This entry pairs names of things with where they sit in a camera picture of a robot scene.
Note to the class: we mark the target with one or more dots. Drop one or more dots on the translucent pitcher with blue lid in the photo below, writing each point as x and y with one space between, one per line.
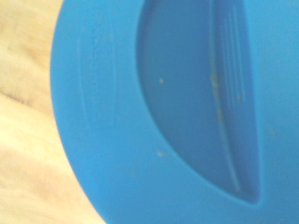
121 116

